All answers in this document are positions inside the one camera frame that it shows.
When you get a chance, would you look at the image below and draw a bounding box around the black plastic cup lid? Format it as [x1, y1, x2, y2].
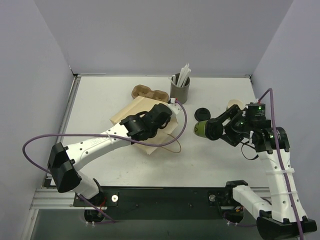
[204, 118, 224, 141]

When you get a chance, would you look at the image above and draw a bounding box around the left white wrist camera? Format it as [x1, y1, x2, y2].
[167, 98, 183, 116]

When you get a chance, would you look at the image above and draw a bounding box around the brown paper bag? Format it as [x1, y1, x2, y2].
[110, 96, 182, 145]

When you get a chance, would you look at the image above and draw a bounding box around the aluminium frame rail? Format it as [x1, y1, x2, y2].
[30, 188, 75, 210]

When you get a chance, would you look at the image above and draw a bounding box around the grey straw holder cup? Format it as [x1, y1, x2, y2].
[169, 73, 190, 104]

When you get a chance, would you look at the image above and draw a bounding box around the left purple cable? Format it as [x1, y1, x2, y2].
[22, 99, 189, 223]

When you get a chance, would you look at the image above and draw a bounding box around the green paper coffee cup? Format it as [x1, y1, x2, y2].
[193, 120, 208, 138]

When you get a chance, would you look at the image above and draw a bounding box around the brown cardboard cup carrier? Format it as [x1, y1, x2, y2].
[131, 84, 169, 103]

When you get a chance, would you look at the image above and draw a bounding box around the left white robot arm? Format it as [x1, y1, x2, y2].
[47, 103, 181, 206]

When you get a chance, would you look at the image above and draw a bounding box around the white wrapped straw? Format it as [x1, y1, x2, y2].
[176, 63, 191, 88]

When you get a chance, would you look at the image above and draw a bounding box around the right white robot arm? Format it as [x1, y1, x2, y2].
[204, 103, 317, 240]

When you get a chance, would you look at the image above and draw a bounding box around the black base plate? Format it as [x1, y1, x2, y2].
[73, 186, 253, 221]

